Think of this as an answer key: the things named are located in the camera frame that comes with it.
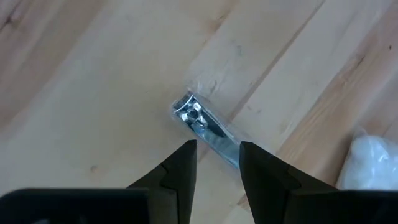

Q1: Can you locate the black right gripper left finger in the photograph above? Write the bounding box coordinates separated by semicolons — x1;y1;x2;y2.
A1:
0;139;198;224

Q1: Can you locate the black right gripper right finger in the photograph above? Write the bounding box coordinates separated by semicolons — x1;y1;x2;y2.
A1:
238;141;398;224

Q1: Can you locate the bagged silver nail clipper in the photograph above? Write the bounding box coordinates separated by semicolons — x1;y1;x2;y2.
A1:
170;90;251;171

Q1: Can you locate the clear bag of white cotton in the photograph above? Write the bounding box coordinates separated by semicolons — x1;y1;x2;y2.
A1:
336;134;398;191

